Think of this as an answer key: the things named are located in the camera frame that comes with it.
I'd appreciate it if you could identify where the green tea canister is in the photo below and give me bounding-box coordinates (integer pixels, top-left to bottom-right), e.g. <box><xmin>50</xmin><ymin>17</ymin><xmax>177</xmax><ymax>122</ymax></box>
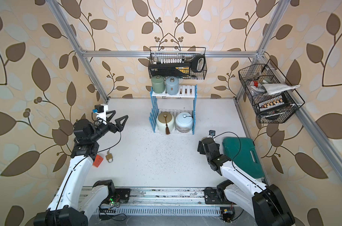
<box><xmin>151</xmin><ymin>75</ymin><xmax>166</xmax><ymax>94</ymax></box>

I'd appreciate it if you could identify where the blue white wooden shelf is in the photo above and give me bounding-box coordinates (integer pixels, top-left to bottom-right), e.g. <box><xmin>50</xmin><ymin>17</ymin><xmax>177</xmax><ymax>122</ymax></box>
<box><xmin>148</xmin><ymin>85</ymin><xmax>197</xmax><ymax>135</ymax></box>

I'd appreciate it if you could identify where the blue tea canister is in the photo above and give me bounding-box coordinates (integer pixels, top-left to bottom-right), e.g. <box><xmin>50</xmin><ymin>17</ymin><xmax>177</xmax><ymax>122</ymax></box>
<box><xmin>165</xmin><ymin>76</ymin><xmax>179</xmax><ymax>96</ymax></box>

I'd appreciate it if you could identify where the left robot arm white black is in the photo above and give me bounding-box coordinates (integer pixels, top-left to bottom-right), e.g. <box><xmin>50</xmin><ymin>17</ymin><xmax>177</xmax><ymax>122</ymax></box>
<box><xmin>33</xmin><ymin>111</ymin><xmax>128</xmax><ymax>226</ymax></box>

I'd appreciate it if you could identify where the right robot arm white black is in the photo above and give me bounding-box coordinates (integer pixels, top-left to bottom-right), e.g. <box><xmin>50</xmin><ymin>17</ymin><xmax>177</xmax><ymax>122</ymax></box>
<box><xmin>197</xmin><ymin>137</ymin><xmax>296</xmax><ymax>226</ymax></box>

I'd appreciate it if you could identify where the brass padlock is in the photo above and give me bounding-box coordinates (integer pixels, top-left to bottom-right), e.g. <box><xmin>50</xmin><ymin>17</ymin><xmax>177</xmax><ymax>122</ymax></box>
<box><xmin>105</xmin><ymin>151</ymin><xmax>113</xmax><ymax>163</ymax></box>

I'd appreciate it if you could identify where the red small box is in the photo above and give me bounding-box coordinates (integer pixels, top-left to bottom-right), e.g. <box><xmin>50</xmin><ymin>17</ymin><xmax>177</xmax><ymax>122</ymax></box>
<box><xmin>93</xmin><ymin>155</ymin><xmax>104</xmax><ymax>168</ymax></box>

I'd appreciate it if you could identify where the green plastic tool case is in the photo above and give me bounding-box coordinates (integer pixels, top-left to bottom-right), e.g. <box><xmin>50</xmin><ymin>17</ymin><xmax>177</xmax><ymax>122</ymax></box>
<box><xmin>222</xmin><ymin>137</ymin><xmax>265</xmax><ymax>179</ymax></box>

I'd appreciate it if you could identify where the pale blue round jar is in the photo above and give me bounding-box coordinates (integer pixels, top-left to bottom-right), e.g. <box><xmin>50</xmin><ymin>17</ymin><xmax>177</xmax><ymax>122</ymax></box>
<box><xmin>175</xmin><ymin>112</ymin><xmax>193</xmax><ymax>133</ymax></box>

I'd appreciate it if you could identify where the cream jar with tassel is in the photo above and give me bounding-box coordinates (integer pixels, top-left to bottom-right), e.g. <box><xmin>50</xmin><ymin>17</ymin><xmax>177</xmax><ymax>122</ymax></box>
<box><xmin>156</xmin><ymin>112</ymin><xmax>176</xmax><ymax>135</ymax></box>

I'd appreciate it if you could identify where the black yellow tool case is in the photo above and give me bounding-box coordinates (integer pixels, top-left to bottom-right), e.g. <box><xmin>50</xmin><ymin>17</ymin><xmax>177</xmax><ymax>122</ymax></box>
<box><xmin>148</xmin><ymin>55</ymin><xmax>207</xmax><ymax>80</ymax></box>

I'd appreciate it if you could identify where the drill bit set box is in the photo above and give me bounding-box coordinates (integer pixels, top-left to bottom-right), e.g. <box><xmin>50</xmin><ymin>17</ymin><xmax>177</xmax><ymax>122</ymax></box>
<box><xmin>256</xmin><ymin>94</ymin><xmax>294</xmax><ymax>114</ymax></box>

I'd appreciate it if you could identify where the white paper booklet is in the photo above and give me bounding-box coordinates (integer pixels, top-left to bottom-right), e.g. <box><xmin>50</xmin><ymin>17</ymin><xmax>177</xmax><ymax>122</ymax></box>
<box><xmin>260</xmin><ymin>83</ymin><xmax>300</xmax><ymax>95</ymax></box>

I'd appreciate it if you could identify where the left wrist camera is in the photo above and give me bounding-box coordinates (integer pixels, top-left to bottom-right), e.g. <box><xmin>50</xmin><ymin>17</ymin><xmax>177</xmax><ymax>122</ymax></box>
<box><xmin>93</xmin><ymin>104</ymin><xmax>109</xmax><ymax>121</ymax></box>

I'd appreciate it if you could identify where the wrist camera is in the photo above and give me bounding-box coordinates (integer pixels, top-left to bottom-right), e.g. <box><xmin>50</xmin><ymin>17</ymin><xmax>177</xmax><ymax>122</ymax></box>
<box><xmin>208</xmin><ymin>130</ymin><xmax>216</xmax><ymax>138</ymax></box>
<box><xmin>93</xmin><ymin>104</ymin><xmax>109</xmax><ymax>121</ymax></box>

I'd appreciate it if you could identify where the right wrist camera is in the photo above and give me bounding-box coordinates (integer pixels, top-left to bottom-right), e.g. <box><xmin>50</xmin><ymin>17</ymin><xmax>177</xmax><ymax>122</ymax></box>
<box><xmin>208</xmin><ymin>130</ymin><xmax>216</xmax><ymax>138</ymax></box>

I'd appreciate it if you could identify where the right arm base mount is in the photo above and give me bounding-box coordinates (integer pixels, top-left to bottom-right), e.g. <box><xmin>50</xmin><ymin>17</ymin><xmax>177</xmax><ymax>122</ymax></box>
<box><xmin>204</xmin><ymin>187</ymin><xmax>235</xmax><ymax>205</ymax></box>

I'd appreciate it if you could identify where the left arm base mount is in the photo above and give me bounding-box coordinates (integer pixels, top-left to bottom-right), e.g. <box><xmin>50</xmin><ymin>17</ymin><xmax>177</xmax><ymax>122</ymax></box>
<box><xmin>101</xmin><ymin>188</ymin><xmax>131</xmax><ymax>204</ymax></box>

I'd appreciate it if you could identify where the right wire basket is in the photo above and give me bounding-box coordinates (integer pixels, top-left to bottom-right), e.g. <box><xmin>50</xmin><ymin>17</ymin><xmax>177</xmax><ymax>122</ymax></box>
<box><xmin>238</xmin><ymin>60</ymin><xmax>305</xmax><ymax>123</ymax></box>

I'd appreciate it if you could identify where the wire basket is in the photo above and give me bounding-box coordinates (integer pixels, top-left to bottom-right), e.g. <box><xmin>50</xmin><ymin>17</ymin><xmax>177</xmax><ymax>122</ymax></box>
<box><xmin>148</xmin><ymin>46</ymin><xmax>207</xmax><ymax>80</ymax></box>
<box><xmin>238</xmin><ymin>60</ymin><xmax>305</xmax><ymax>123</ymax></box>

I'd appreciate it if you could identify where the back wire basket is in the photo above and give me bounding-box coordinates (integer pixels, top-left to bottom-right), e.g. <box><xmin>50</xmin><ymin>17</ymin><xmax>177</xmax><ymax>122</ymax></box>
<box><xmin>148</xmin><ymin>46</ymin><xmax>207</xmax><ymax>80</ymax></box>

